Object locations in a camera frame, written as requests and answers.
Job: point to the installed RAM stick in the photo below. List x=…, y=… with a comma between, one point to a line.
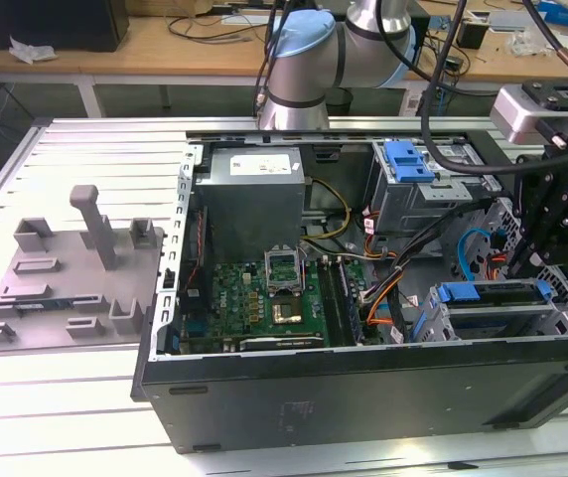
x=351, y=303

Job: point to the grey parts rack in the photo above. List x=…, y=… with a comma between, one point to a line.
x=65, y=278

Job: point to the black computer tower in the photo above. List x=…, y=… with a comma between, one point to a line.
x=65, y=25

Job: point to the metal optical drive cage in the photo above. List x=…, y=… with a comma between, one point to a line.
x=413, y=208

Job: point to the black open PC case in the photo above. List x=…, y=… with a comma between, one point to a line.
x=314, y=407

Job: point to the small black box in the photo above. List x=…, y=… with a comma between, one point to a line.
x=472, y=35

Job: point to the graphics card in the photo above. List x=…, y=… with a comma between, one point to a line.
x=279, y=343

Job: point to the wooden desk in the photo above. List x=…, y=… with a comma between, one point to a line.
x=189, y=54

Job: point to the blue drive cage latch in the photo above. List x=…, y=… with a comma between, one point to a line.
x=408, y=164

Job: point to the clear plastic bag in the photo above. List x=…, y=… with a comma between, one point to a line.
x=529, y=44

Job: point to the dark waste bin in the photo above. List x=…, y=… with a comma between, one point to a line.
x=338, y=102

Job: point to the green motherboard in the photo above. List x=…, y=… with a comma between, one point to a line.
x=237, y=308

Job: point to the grey flat device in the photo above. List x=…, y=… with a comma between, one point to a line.
x=510, y=21

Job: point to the CPU socket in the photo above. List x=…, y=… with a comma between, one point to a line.
x=286, y=312

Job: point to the metal disk bay cage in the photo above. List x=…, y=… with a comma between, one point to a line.
x=492, y=310

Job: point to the grey power supply unit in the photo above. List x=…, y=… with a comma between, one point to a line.
x=249, y=208

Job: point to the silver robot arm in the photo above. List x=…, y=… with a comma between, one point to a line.
x=304, y=69

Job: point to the crumpled white plastic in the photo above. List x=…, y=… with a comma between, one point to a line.
x=33, y=49

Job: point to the locking lever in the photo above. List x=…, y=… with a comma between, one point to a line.
x=304, y=270

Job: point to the blue cardboard box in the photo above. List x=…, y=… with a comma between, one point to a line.
x=567, y=12

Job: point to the loose RAM stick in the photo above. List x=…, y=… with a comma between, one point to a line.
x=36, y=305

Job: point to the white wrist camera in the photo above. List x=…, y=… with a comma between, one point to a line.
x=512, y=114

